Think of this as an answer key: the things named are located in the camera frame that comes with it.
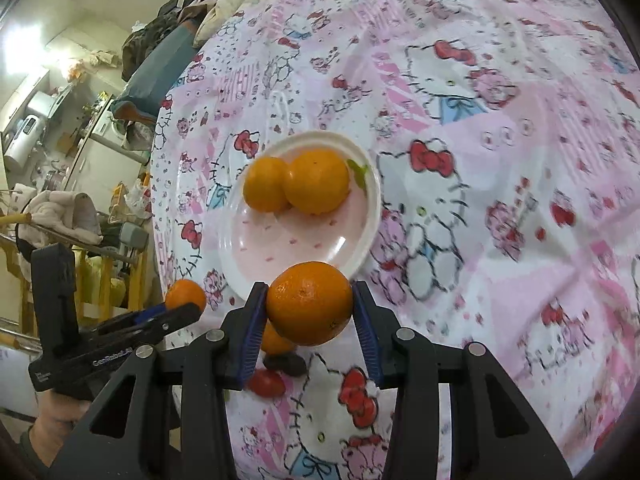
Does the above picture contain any red tomato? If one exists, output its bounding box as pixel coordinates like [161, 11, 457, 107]
[248, 369, 287, 399]

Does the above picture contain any person's left hand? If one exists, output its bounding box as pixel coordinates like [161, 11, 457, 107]
[39, 387, 96, 433]

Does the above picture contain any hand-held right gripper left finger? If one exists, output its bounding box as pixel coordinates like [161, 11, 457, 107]
[47, 282, 271, 480]

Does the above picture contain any pink plate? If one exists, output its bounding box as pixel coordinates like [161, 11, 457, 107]
[218, 131, 383, 301]

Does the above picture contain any pink printed bedsheet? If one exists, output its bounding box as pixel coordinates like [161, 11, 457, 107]
[148, 0, 640, 480]

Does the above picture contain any white appliance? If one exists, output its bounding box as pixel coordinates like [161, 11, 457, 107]
[2, 114, 43, 173]

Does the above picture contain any pink towel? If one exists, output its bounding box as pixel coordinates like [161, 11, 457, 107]
[11, 182, 103, 248]

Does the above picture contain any dark purple plum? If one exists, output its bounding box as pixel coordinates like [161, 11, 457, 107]
[263, 352, 307, 377]

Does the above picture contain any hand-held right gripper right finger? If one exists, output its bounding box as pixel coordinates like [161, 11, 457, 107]
[350, 280, 573, 480]

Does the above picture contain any person's left forearm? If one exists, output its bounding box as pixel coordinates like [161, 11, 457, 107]
[19, 422, 63, 476]

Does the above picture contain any orange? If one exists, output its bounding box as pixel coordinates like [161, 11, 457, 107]
[243, 156, 292, 212]
[283, 149, 351, 215]
[266, 261, 354, 347]
[165, 279, 208, 313]
[260, 321, 297, 357]

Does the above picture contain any blue cloth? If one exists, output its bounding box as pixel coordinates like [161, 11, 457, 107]
[110, 22, 198, 126]

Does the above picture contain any pile of dark clothes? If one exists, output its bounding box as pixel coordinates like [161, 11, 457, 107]
[121, 0, 226, 81]

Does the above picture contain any yellow wooden rack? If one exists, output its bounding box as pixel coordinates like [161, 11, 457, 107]
[0, 212, 151, 333]

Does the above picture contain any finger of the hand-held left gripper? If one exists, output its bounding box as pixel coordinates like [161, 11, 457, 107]
[107, 302, 202, 346]
[97, 306, 173, 336]

